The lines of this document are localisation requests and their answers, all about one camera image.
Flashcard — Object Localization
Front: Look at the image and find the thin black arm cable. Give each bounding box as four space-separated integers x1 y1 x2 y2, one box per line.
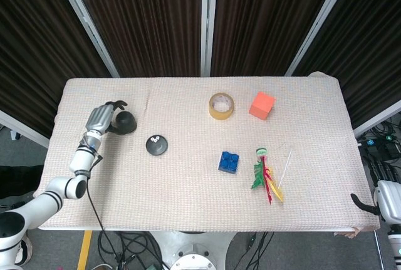
84 153 107 232

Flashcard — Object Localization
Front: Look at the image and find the beige woven table cloth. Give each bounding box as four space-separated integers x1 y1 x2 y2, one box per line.
33 71 382 233

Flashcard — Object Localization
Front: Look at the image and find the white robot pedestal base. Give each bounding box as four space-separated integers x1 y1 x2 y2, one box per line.
150 231 239 270

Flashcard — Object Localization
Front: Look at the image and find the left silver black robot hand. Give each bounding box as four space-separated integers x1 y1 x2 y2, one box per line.
85 100 128 136

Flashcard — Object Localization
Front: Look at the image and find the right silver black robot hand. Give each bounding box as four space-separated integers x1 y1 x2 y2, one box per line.
350 179 401 223

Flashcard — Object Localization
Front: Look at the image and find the clear plastic straw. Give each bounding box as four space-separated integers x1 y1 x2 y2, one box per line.
278 148 294 188

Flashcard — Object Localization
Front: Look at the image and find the colourful feather shuttlecock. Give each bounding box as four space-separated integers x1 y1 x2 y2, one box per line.
250 147 285 205

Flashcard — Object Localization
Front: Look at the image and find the aluminium partition bottom rail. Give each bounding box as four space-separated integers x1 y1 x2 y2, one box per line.
0 109 50 149
353 99 401 138

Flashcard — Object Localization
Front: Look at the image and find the black round lid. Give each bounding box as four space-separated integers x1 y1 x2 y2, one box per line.
145 134 169 157

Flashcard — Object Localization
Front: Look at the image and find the black dome-shaped object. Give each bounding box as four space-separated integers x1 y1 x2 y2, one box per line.
112 110 138 135

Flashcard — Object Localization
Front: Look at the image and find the yellow floor tape strip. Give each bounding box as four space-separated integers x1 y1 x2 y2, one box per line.
76 231 93 270

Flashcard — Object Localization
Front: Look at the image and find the black electronics box with lights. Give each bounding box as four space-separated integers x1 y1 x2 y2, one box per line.
360 135 401 161

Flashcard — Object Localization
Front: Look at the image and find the yellow packing tape roll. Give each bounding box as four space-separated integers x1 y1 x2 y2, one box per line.
209 92 235 120

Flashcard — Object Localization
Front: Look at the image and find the black floor cable bundle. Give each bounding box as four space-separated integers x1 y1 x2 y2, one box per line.
98 231 164 270

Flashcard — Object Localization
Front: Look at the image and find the aluminium partition post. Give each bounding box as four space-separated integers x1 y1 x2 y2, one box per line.
284 0 357 77
199 0 219 77
51 0 120 78

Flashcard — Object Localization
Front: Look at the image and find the blue studded building block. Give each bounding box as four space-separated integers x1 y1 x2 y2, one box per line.
217 151 240 175

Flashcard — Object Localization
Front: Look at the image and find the orange foam cube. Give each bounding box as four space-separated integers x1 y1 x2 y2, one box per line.
248 91 276 121

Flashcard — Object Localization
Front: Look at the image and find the white black sneaker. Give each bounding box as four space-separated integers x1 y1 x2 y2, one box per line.
21 234 34 264

